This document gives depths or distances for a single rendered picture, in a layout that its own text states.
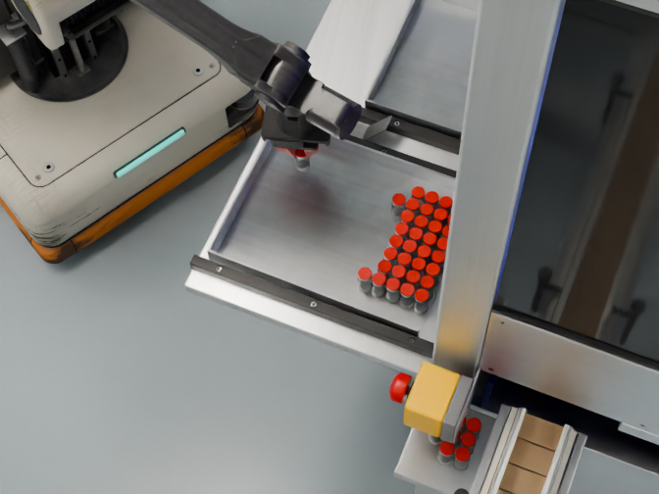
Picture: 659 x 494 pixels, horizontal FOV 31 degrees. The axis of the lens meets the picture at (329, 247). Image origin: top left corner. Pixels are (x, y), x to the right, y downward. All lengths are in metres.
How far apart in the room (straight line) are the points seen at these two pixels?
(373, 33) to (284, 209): 0.36
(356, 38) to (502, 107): 0.99
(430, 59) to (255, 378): 0.98
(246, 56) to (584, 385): 0.61
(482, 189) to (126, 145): 1.58
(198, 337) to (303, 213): 0.94
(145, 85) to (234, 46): 1.18
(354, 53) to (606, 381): 0.78
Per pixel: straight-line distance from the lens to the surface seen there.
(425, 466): 1.72
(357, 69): 2.02
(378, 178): 1.90
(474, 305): 1.45
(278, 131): 1.79
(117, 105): 2.76
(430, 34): 2.06
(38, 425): 2.76
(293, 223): 1.87
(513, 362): 1.57
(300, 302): 1.79
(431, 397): 1.59
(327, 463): 2.64
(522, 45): 1.01
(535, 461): 1.69
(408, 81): 2.00
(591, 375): 1.52
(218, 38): 1.60
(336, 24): 2.07
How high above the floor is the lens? 2.53
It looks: 63 degrees down
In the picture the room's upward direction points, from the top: 4 degrees counter-clockwise
